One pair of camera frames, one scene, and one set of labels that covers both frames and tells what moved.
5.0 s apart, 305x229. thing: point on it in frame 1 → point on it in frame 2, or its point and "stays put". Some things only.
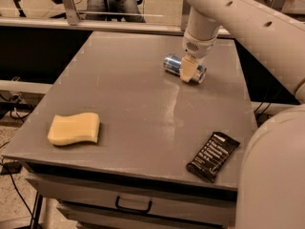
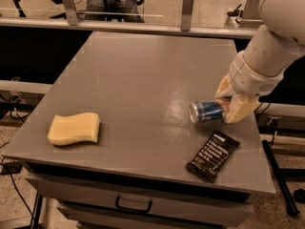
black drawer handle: x=117 y=206 stays put
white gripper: x=197 y=47 → x=253 y=79
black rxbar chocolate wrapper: x=213 y=156 stays put
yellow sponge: x=68 y=130 stays put
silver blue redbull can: x=172 y=63 → x=208 y=110
